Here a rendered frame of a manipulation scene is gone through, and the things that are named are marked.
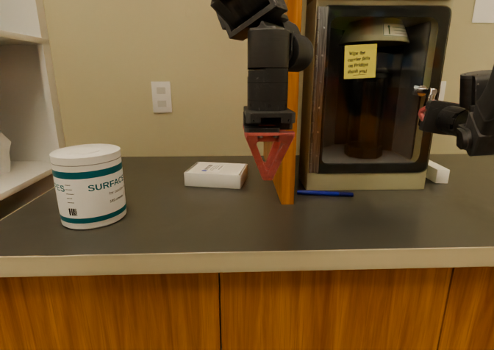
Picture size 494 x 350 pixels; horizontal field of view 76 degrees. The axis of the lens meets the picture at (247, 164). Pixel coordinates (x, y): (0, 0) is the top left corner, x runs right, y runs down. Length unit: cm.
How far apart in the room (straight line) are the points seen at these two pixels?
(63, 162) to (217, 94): 69
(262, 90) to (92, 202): 42
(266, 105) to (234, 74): 79
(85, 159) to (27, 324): 34
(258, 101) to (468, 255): 48
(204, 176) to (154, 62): 54
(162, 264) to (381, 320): 45
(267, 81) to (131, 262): 38
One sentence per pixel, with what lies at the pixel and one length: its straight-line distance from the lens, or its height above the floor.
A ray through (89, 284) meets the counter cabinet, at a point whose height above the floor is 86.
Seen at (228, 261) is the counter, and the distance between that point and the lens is 58.
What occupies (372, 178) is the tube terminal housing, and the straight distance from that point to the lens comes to 91.
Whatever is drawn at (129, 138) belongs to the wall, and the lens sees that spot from 131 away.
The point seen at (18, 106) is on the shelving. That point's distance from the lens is 145.
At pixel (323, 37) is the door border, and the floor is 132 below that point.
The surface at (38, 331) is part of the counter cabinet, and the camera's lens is 80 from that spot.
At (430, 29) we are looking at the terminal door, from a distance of 91.
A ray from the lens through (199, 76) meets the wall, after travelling 123.
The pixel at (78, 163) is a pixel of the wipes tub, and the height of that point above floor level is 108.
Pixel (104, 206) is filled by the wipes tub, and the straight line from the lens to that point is 70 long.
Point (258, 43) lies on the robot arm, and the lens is 44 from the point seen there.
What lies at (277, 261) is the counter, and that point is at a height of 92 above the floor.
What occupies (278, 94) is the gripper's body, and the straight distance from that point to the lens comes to 44.
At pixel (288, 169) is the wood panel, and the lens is 74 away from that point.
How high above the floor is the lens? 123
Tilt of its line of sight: 15 degrees down
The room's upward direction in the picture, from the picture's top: straight up
